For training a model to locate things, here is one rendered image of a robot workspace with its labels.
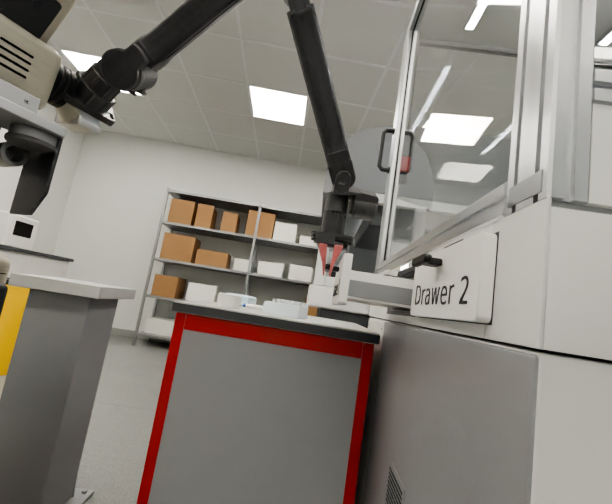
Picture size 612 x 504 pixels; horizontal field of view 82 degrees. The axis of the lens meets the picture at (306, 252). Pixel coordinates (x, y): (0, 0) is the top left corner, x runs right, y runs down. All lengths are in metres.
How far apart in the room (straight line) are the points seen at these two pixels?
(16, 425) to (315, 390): 0.94
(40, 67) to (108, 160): 5.03
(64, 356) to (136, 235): 4.15
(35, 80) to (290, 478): 1.06
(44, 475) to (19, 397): 0.25
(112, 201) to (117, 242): 0.59
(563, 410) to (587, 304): 0.10
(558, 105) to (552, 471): 0.34
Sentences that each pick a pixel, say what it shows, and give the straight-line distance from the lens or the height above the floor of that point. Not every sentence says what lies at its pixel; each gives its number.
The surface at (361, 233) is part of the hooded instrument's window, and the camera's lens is 1.75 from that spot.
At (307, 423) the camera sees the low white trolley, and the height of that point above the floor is 0.50.
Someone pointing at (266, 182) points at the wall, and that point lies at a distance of 5.28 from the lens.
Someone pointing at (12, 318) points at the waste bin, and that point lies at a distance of 3.20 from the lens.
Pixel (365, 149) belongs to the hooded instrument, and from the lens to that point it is 1.87.
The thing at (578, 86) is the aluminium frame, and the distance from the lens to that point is 0.48.
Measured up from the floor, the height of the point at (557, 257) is 0.89.
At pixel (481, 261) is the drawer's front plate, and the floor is 0.89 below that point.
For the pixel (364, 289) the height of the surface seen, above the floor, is 0.86.
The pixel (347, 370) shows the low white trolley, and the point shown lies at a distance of 1.01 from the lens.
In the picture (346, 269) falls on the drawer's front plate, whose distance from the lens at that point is 0.74.
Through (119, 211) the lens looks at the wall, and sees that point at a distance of 5.61.
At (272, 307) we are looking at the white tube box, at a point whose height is 0.78.
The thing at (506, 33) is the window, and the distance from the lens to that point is 0.69.
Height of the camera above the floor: 0.81
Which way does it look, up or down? 8 degrees up
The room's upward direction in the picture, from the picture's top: 9 degrees clockwise
